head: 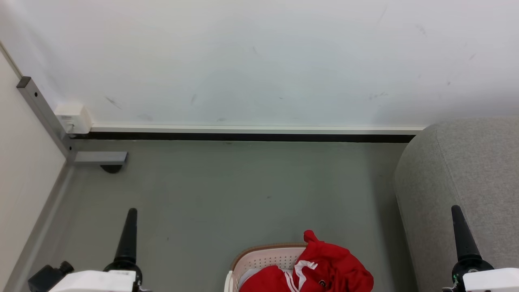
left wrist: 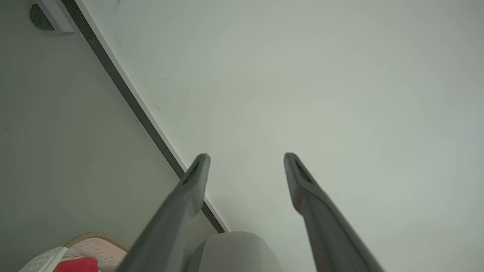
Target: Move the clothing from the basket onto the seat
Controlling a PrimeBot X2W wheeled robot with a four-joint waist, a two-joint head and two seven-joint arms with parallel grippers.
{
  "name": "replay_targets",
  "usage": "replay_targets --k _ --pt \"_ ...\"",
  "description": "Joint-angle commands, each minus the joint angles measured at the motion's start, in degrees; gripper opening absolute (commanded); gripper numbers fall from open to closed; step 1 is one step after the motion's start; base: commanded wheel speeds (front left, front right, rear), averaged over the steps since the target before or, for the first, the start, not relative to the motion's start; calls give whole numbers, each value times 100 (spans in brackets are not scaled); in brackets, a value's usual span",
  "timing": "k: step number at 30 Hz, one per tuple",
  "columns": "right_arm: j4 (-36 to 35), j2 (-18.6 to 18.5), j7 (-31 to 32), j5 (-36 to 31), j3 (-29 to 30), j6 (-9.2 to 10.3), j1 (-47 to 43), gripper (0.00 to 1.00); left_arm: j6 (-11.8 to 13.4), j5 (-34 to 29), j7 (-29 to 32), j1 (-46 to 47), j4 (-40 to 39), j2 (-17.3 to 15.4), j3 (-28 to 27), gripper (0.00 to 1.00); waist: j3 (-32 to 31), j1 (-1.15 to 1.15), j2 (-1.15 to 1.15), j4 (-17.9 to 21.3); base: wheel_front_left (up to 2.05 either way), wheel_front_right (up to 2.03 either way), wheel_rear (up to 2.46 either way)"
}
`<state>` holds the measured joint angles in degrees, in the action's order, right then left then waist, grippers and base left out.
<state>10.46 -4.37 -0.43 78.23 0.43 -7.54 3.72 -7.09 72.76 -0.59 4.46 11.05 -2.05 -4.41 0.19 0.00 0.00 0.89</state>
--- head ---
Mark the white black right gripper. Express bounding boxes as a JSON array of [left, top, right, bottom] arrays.
[[442, 205, 519, 292]]

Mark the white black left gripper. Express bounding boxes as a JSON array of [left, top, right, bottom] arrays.
[[49, 208, 143, 292]]

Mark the grey fabric sofa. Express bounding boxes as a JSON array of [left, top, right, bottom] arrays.
[[394, 118, 519, 292]]

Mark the white laundry basket brown rim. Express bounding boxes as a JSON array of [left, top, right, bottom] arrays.
[[224, 243, 309, 292]]

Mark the red hooded sweatshirt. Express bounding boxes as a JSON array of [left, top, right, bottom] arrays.
[[239, 230, 374, 292]]

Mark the white black baseboard strip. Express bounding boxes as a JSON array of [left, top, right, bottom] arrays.
[[71, 125, 426, 143]]

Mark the black cable connector plug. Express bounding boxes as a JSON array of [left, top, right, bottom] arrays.
[[28, 261, 75, 292]]

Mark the white wall socket box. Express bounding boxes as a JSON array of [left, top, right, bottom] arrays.
[[54, 103, 93, 135]]

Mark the grey metal frame leg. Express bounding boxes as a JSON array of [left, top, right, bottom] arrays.
[[16, 76, 129, 165]]

